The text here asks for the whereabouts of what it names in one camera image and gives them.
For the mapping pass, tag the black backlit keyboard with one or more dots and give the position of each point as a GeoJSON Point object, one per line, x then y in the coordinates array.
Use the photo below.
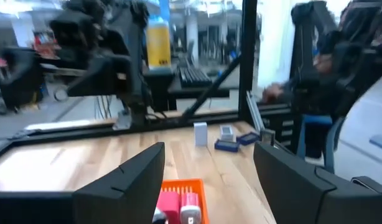
{"type": "Point", "coordinates": [194, 77]}

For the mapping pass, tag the orange plastic basket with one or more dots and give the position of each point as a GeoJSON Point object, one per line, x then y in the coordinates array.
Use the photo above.
{"type": "Point", "coordinates": [202, 193]}

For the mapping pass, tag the person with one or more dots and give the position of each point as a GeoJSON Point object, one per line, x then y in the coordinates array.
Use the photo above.
{"type": "Point", "coordinates": [349, 62]}

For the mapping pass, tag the silver aluminium extrusion bar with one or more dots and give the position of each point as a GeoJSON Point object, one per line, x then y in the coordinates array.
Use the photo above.
{"type": "Point", "coordinates": [254, 110]}

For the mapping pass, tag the blue office chair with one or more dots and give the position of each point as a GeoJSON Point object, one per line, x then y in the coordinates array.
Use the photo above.
{"type": "Point", "coordinates": [318, 124]}

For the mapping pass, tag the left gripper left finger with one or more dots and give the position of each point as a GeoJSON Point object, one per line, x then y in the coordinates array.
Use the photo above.
{"type": "Point", "coordinates": [125, 193]}

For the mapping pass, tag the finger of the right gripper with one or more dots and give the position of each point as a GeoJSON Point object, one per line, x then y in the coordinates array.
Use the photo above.
{"type": "Point", "coordinates": [97, 76]}
{"type": "Point", "coordinates": [20, 74]}

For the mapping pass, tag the white rectangular box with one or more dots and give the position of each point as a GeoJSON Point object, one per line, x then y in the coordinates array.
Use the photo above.
{"type": "Point", "coordinates": [200, 133]}

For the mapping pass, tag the silver mounting bracket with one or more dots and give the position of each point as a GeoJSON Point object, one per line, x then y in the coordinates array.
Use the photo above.
{"type": "Point", "coordinates": [122, 119]}

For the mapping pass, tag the white digital clock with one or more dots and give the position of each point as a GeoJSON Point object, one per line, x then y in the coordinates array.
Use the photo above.
{"type": "Point", "coordinates": [226, 132]}

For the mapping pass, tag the grey equipment cart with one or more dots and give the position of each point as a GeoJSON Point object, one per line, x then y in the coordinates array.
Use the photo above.
{"type": "Point", "coordinates": [160, 90]}

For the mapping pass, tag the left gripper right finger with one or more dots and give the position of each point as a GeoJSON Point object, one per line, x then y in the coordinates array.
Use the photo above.
{"type": "Point", "coordinates": [290, 186]}

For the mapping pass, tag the pink white wall charger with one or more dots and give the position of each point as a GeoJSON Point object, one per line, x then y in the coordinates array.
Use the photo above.
{"type": "Point", "coordinates": [190, 207]}

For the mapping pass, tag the dark blue trays with box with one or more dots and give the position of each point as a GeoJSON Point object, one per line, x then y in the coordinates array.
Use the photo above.
{"type": "Point", "coordinates": [227, 145]}

